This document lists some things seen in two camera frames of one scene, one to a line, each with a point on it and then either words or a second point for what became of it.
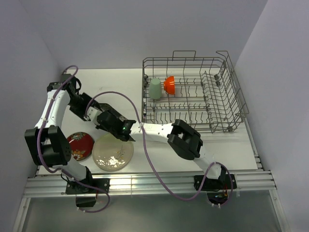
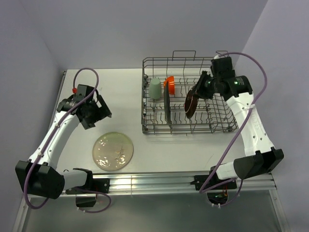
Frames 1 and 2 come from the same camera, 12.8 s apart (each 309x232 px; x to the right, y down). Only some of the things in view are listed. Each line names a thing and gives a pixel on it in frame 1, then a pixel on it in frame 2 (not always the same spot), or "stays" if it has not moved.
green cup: x=155 y=88 stays
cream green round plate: x=112 y=153 stays
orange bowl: x=169 y=85 stays
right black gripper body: x=100 y=126 → x=206 y=88
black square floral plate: x=105 y=107 → x=167 y=103
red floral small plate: x=82 y=145 → x=191 y=102
